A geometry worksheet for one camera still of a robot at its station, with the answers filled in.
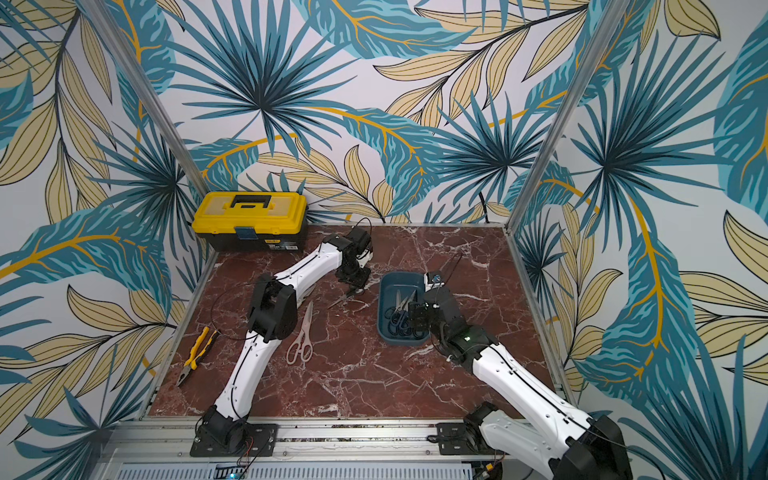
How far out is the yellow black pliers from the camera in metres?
0.85

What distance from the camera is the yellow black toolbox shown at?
999 millimetres

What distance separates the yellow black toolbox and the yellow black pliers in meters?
0.30
